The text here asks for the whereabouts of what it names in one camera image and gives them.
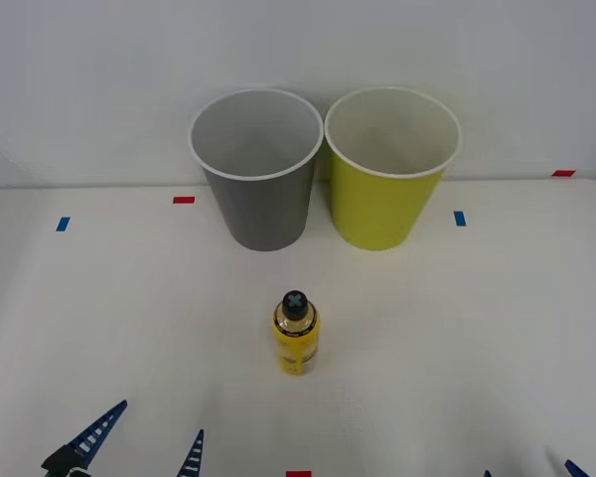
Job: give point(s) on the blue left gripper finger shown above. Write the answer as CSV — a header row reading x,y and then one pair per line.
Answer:
x,y
193,459
92,437

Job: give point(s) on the yellow-green plastic waste bin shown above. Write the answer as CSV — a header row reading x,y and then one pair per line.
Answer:
x,y
377,208

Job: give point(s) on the yellow bottle with black cap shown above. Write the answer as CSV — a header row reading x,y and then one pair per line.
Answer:
x,y
295,343

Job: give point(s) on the grey plastic waste bin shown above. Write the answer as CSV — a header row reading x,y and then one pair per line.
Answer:
x,y
268,213

